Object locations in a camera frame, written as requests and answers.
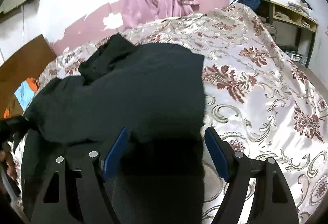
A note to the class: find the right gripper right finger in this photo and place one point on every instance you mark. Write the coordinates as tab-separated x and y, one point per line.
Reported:
273	201

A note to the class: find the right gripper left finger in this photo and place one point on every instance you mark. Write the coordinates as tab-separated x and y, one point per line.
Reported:
74	191

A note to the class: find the black padded jacket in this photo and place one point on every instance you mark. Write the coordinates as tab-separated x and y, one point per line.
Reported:
155	91

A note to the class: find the person left hand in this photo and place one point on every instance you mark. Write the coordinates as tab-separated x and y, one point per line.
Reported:
7	158

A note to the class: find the wooden headboard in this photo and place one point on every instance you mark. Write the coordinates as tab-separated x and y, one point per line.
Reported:
29	61

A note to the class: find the wooden shelf desk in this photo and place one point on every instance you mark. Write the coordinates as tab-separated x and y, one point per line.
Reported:
294	30

